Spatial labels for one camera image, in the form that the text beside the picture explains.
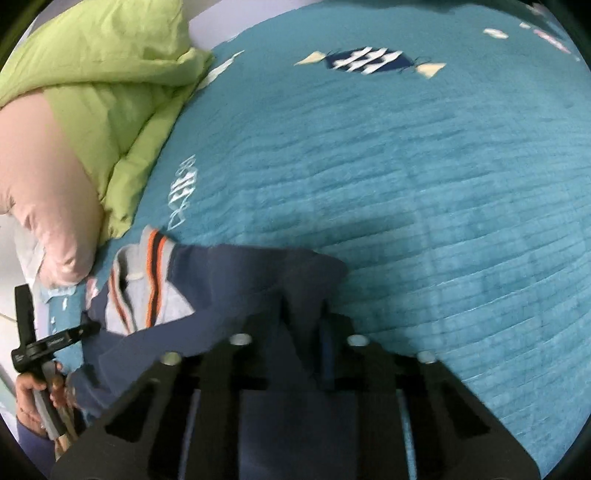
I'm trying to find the teal patterned blanket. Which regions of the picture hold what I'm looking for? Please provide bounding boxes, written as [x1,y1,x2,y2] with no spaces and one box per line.
[36,0,591,480]

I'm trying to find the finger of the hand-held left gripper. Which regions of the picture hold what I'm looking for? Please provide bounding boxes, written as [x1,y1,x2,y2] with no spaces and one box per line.
[68,312,101,344]

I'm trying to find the person's left forearm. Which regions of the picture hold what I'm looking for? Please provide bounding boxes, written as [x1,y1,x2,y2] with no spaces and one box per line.
[16,414,60,479]

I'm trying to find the navy garment with orange stripes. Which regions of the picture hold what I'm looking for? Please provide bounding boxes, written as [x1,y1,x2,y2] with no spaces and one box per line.
[65,225,357,480]

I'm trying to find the person's left hand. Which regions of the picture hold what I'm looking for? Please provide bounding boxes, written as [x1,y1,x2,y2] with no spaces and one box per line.
[15,361,77,439]

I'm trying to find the pink pillow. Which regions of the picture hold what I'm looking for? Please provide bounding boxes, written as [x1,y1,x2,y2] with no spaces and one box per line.
[0,95,105,287]

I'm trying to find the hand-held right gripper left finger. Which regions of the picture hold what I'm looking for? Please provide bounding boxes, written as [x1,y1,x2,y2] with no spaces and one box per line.
[50,294,291,480]

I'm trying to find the green duvet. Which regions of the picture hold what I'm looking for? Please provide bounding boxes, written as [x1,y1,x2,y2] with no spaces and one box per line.
[0,0,216,241]

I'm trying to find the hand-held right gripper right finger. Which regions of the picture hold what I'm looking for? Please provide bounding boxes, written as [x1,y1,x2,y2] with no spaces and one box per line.
[318,301,542,480]

